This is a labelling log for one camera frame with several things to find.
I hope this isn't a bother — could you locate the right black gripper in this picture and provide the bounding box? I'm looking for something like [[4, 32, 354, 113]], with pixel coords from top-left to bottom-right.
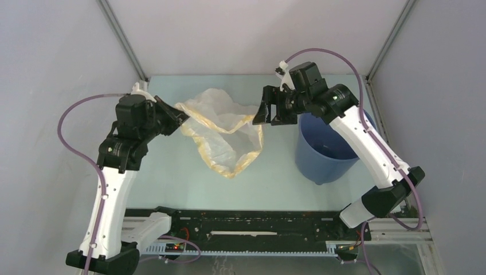
[[253, 85, 311, 125]]

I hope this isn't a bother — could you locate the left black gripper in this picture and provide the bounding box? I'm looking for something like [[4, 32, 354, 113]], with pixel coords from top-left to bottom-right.
[[139, 95, 190, 142]]

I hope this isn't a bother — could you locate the translucent white yellow trash bag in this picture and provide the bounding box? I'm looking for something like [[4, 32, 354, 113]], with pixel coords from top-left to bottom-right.
[[175, 88, 264, 179]]

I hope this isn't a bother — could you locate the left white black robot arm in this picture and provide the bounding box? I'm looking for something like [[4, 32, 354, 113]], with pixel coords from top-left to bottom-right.
[[66, 92, 188, 274]]

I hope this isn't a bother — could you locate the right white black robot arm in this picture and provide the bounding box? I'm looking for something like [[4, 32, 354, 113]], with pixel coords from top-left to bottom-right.
[[252, 61, 425, 239]]

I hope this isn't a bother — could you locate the blue plastic trash bin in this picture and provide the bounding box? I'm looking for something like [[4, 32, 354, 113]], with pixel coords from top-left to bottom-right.
[[295, 113, 359, 185]]

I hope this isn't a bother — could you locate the right aluminium corner profile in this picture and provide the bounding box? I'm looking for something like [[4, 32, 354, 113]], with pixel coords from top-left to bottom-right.
[[366, 0, 419, 81]]

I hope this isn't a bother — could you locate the aluminium corner profile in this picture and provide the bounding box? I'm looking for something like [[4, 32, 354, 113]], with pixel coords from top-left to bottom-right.
[[366, 0, 419, 81], [96, 0, 149, 81]]

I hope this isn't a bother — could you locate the left aluminium corner profile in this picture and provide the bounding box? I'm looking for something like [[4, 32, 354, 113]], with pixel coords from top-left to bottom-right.
[[96, 0, 149, 81]]

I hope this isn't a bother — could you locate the left circuit board with leds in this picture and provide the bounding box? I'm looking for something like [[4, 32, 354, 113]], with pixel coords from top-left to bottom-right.
[[164, 243, 185, 253]]

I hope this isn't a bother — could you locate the right circuit board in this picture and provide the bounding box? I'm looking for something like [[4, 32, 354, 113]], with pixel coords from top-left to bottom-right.
[[335, 245, 360, 254]]

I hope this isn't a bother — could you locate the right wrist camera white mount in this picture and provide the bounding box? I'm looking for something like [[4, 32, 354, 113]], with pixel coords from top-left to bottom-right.
[[275, 61, 295, 91]]

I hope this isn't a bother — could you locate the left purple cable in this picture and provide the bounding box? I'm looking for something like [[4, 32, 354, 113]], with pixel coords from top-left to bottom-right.
[[57, 93, 128, 275]]

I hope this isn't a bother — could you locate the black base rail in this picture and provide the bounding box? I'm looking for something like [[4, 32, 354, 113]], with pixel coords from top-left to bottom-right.
[[125, 206, 371, 256]]

